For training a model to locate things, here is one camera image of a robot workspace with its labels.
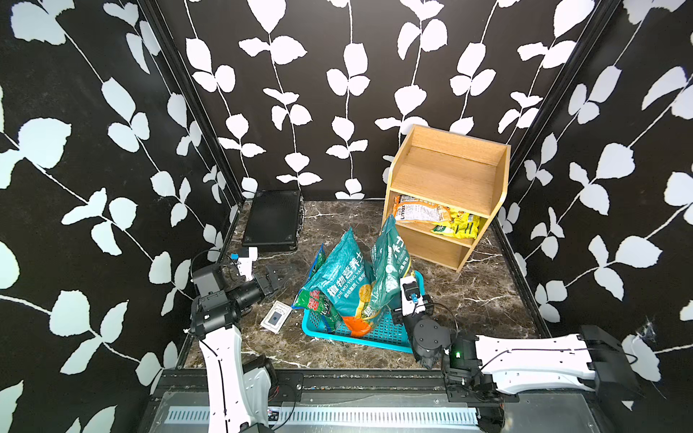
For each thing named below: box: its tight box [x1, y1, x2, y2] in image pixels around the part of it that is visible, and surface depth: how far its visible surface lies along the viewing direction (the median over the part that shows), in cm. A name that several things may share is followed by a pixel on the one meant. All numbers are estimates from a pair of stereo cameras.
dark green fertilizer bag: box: [365, 213, 412, 322], surface depth 63 cm
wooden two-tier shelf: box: [382, 124, 511, 273], surface depth 89 cm
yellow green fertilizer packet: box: [430, 207, 481, 240], surface depth 88 cm
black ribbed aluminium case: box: [241, 189, 303, 252], surface depth 109 cm
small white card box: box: [259, 300, 293, 335], surface depth 87 cm
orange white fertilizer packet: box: [393, 194, 453, 223], surface depth 90 cm
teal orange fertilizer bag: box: [303, 228, 377, 338], surface depth 76 cm
